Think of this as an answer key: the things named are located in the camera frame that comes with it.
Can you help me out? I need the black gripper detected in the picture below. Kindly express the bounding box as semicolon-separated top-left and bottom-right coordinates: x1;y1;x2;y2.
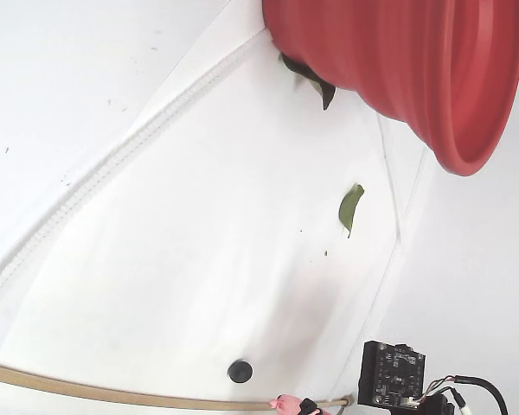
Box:
422;391;458;415

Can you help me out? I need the pink covered gripper finger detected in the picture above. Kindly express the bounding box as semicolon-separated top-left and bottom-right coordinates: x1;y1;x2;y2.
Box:
268;393;326;415

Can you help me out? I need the red collapsible silicone cup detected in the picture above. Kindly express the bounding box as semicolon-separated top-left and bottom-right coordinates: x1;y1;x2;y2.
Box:
261;0;519;177

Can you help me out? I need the dark blueberry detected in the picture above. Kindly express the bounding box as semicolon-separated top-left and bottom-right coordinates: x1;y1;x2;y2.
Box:
227;358;254;384

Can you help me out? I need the green leaf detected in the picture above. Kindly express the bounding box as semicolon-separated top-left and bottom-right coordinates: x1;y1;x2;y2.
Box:
338;183;366;239
279;51;337;112

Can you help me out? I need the wooden dowel stick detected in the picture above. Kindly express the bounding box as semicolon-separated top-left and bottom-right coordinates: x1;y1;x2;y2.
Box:
0;361;355;412

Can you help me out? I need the black wire white connector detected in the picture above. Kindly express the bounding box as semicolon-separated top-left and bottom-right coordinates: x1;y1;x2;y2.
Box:
449;387;471;415

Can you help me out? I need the black cable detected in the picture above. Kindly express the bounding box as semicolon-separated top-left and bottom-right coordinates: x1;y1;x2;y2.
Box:
416;374;509;415

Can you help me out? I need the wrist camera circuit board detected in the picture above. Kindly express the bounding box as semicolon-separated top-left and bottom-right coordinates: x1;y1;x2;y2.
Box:
356;340;427;410

